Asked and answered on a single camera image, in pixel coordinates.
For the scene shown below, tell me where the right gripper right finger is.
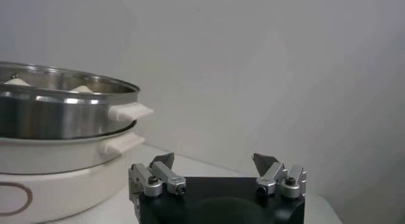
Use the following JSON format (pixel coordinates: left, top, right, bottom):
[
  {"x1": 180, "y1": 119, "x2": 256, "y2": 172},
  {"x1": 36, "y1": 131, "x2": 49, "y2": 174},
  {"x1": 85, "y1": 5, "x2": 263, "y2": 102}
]
[{"x1": 252, "y1": 152, "x2": 307, "y2": 199}]

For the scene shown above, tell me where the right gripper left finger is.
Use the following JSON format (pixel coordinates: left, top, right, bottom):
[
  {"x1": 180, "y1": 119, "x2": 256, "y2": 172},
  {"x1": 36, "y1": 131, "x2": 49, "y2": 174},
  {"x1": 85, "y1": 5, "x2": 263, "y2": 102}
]
[{"x1": 128, "y1": 152, "x2": 187, "y2": 203}]

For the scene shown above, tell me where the stainless perforated steamer basket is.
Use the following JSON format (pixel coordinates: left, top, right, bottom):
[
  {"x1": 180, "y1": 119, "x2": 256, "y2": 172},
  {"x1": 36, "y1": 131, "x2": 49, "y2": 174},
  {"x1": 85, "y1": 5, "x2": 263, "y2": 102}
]
[{"x1": 0, "y1": 60, "x2": 155, "y2": 140}]

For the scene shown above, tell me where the white electric cooking pot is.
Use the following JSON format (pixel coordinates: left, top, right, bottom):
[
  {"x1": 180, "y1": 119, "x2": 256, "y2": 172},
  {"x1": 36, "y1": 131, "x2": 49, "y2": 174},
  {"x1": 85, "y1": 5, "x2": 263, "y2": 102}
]
[{"x1": 0, "y1": 132, "x2": 146, "y2": 224}]

